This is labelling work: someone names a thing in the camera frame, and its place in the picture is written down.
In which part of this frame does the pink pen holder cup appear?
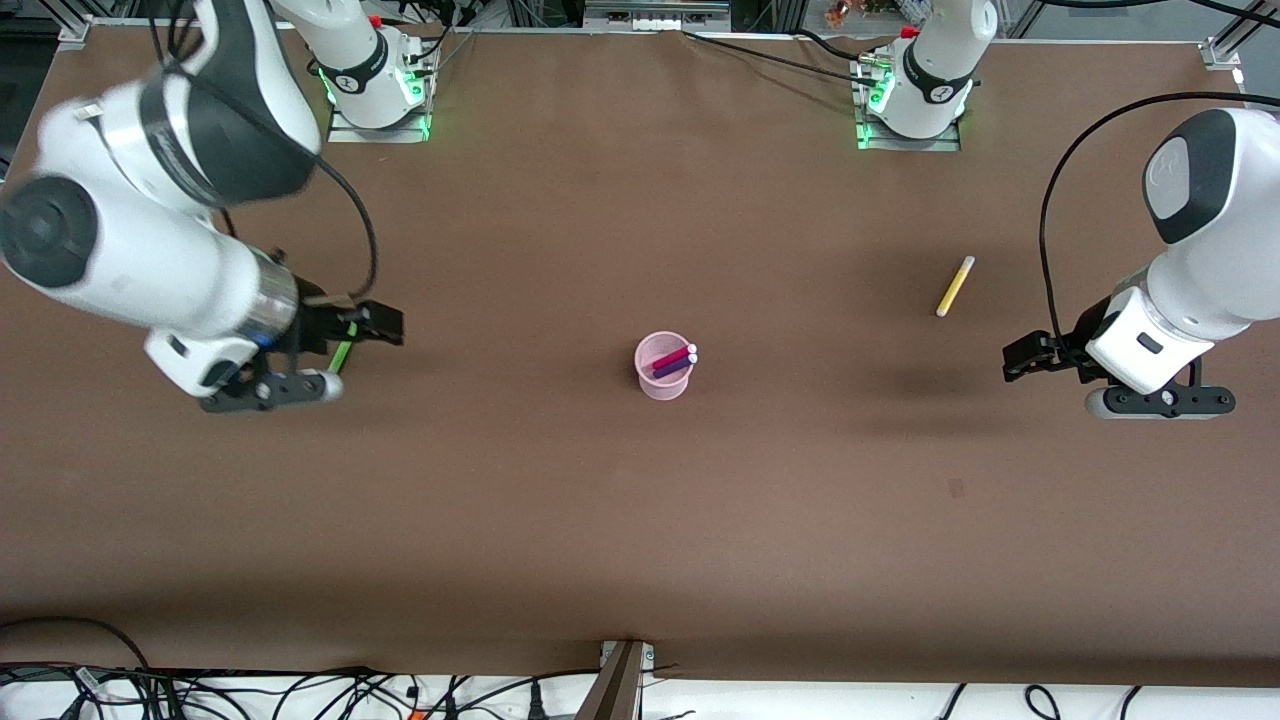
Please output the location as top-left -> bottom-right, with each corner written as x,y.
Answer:
634,331 -> 699,402

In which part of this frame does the yellow pen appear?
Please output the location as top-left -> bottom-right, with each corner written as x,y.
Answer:
935,256 -> 976,319

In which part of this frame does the brown table cover sheet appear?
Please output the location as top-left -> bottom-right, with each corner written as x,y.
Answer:
0,25 -> 1280,691

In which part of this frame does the grey power strip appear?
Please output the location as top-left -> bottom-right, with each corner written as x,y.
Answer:
583,0 -> 731,31

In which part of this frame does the dark support beam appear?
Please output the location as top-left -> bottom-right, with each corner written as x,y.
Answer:
575,642 -> 646,720

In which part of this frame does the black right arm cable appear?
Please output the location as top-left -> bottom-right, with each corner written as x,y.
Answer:
150,0 -> 381,306

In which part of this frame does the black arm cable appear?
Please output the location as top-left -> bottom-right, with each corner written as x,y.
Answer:
150,0 -> 381,306
1038,92 -> 1280,346

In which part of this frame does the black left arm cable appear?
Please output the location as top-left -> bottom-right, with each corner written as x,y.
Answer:
1038,92 -> 1280,346

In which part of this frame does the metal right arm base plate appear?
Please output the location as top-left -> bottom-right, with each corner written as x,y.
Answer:
328,105 -> 433,144

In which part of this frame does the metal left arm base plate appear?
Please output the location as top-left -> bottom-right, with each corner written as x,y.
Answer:
858,120 -> 963,153

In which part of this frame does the tangled black cable bundle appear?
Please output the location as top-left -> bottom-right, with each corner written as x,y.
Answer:
0,662 -> 601,720

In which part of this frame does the black looped floor cable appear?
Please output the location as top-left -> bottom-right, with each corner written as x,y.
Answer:
0,615 -> 151,673

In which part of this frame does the black cable across table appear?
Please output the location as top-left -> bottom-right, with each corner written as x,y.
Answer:
680,28 -> 883,83

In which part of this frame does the metal table clamp bracket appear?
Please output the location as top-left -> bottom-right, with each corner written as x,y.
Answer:
600,640 -> 656,673

